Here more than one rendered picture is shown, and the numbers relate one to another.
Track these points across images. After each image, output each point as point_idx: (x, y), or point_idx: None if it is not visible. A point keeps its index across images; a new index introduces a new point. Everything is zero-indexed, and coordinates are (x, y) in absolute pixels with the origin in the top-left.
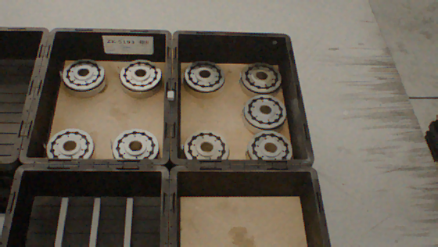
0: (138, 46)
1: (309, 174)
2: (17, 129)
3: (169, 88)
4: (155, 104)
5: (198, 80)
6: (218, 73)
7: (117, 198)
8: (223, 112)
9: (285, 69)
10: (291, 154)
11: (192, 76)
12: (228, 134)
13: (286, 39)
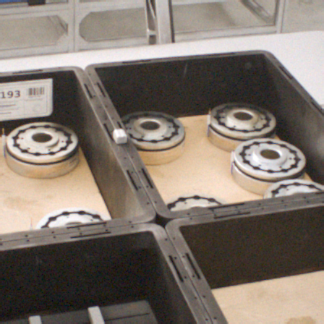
0: (26, 101)
1: None
2: None
3: (111, 130)
4: (79, 182)
5: (142, 136)
6: (171, 123)
7: (69, 315)
8: (198, 177)
9: (279, 100)
10: None
11: (129, 131)
12: None
13: (267, 55)
